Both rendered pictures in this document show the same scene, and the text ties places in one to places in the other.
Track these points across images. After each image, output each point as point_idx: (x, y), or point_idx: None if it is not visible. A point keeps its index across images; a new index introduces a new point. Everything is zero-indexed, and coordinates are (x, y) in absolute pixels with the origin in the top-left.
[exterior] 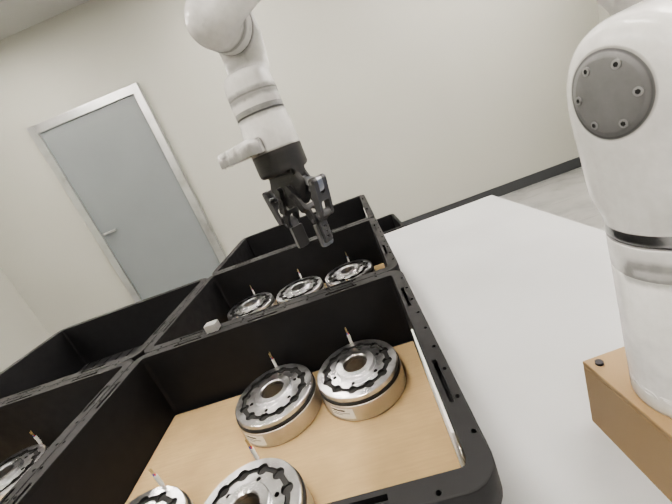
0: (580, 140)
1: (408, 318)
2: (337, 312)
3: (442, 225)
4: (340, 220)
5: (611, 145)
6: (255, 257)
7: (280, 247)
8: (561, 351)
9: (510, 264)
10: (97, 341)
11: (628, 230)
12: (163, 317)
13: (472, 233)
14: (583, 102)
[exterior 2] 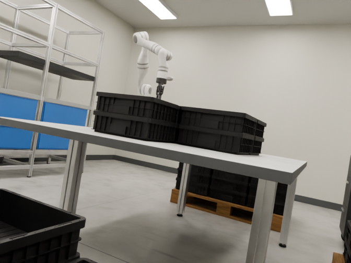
0: (147, 93)
1: None
2: None
3: (41, 123)
4: (107, 101)
5: (149, 94)
6: (150, 110)
7: (136, 107)
8: None
9: (89, 128)
10: (231, 121)
11: None
12: (201, 117)
13: (58, 124)
14: (149, 90)
